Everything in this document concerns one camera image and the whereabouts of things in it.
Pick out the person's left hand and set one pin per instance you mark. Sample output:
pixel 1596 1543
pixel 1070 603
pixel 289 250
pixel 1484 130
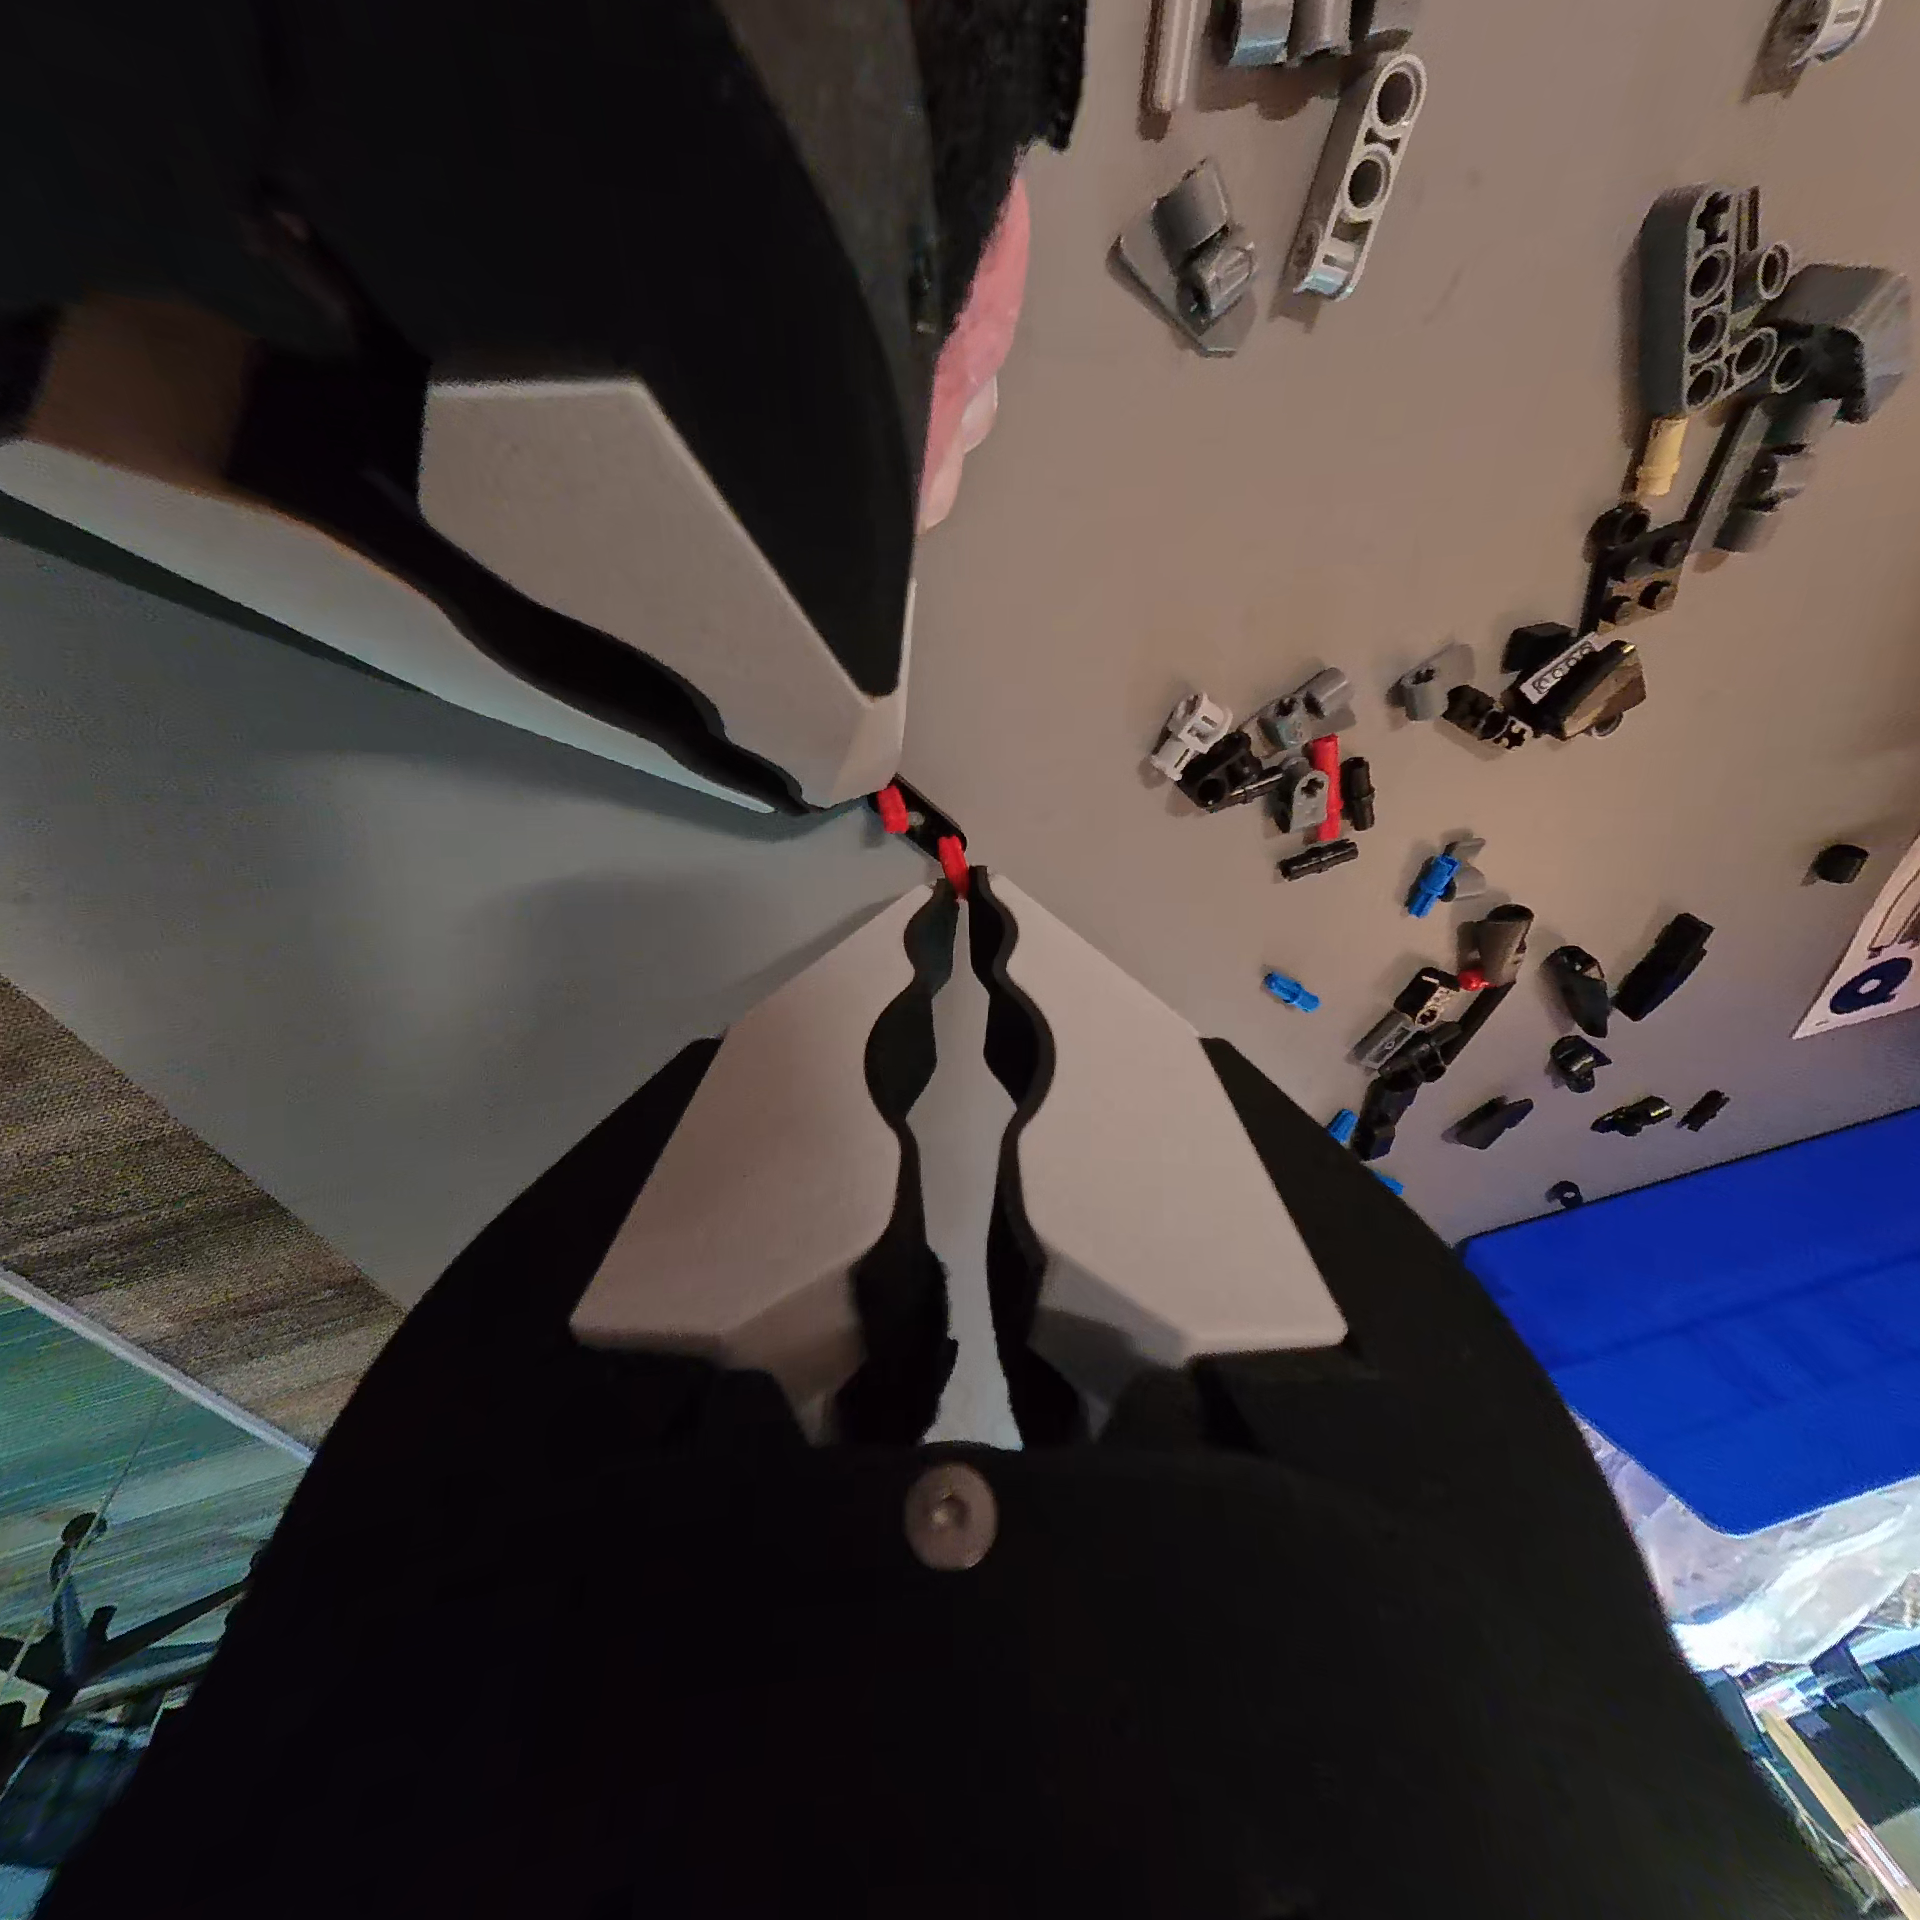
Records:
pixel 975 375

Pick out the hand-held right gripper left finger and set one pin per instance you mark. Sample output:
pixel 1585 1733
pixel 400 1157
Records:
pixel 750 1184

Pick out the scattered loose lego pieces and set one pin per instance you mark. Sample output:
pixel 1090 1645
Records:
pixel 1710 300

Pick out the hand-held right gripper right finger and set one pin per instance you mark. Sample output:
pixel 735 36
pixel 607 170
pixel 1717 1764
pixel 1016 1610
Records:
pixel 1170 1200

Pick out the lego sticker sheet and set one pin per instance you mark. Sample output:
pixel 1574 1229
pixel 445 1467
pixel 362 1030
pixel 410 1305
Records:
pixel 1874 975

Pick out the blue storage bin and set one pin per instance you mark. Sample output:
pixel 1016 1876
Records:
pixel 1694 1351

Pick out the red lego pin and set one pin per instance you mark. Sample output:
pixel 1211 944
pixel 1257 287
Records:
pixel 894 807
pixel 955 867

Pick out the crumpled clear plastic bags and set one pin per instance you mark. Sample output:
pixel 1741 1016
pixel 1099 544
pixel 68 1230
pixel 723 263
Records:
pixel 1771 1575

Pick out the black office chair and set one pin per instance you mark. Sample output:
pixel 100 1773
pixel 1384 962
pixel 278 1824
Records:
pixel 68 1604

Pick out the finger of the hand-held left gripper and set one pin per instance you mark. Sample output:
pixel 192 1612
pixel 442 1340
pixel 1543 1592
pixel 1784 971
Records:
pixel 300 571
pixel 661 554

